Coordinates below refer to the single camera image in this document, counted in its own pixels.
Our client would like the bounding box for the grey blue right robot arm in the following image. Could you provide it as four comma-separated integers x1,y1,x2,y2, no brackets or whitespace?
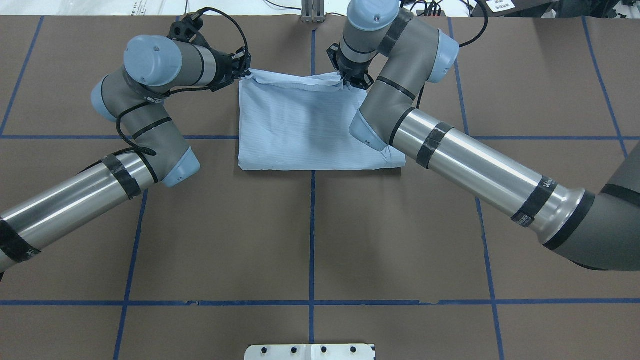
327,0,640,272

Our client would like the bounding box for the grey aluminium frame post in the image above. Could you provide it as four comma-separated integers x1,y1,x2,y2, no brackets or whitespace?
300,0,326,24

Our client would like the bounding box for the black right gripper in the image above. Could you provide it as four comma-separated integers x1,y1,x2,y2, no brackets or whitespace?
326,44,374,91

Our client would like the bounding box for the black power strip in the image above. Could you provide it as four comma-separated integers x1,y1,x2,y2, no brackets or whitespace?
403,0,446,18

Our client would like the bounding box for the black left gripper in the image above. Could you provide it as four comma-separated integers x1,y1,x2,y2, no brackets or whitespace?
215,47,252,91

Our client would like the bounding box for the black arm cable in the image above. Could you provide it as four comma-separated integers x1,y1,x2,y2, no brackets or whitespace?
195,7,251,56
457,0,490,49

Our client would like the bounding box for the light blue button-up shirt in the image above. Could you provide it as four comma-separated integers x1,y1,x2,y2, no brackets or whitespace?
238,69,406,171

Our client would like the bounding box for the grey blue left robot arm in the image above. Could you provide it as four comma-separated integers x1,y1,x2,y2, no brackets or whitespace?
0,35,251,272

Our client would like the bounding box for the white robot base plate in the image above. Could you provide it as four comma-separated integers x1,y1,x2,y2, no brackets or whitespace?
244,343,377,360

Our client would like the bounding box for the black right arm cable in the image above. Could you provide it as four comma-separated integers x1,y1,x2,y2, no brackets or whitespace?
457,0,490,49

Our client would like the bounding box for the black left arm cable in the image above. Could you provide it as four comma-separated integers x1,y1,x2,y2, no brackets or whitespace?
195,7,251,56

